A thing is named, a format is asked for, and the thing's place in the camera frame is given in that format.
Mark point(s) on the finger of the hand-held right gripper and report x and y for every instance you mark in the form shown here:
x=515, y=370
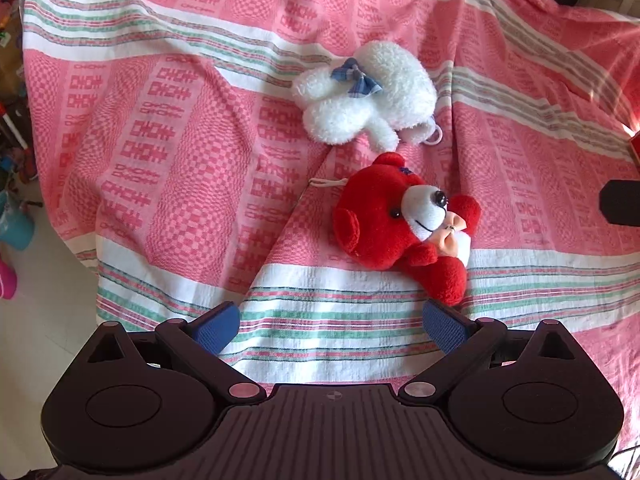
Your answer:
x=622, y=202

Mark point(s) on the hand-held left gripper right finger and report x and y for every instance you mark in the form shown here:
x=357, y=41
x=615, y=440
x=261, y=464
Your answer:
x=445, y=329

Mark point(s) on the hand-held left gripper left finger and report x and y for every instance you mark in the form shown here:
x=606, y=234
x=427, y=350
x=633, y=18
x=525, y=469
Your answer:
x=217, y=329

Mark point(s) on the red box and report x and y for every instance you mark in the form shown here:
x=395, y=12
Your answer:
x=635, y=147

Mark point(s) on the red teddy bear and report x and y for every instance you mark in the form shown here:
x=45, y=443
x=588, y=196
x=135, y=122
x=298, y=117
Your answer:
x=380, y=220

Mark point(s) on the white plush toy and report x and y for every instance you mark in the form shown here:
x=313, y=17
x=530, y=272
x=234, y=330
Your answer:
x=395, y=95

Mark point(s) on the pink plastic container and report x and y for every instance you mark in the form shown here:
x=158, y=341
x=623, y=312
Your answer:
x=7, y=280

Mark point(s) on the pink patterned blanket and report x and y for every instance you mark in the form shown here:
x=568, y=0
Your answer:
x=200, y=135

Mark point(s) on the teal bucket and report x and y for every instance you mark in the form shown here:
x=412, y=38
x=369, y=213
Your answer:
x=15, y=225

